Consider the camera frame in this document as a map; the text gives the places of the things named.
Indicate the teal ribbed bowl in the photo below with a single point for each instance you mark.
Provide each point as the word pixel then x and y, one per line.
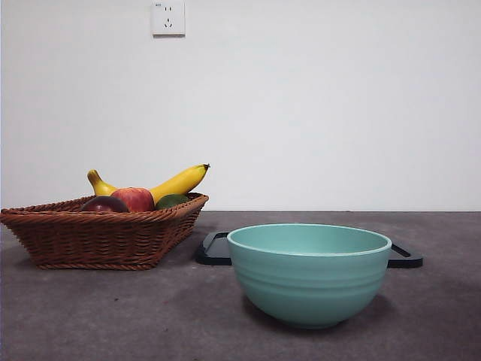
pixel 310 282

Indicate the dark purple plum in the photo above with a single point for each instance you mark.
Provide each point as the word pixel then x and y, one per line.
pixel 103 205

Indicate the yellow banana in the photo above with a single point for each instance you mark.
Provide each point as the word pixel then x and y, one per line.
pixel 180 180

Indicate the green avocado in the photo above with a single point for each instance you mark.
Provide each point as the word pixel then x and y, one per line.
pixel 171 201

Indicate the black rectangular tray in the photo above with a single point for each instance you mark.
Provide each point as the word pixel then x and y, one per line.
pixel 216 252

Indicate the red yellow apple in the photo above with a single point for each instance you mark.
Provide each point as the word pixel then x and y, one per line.
pixel 137 198

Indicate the brown wicker basket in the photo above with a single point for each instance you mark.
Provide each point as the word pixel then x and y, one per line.
pixel 97 240

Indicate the white wall socket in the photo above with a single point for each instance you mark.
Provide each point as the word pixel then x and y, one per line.
pixel 168 19

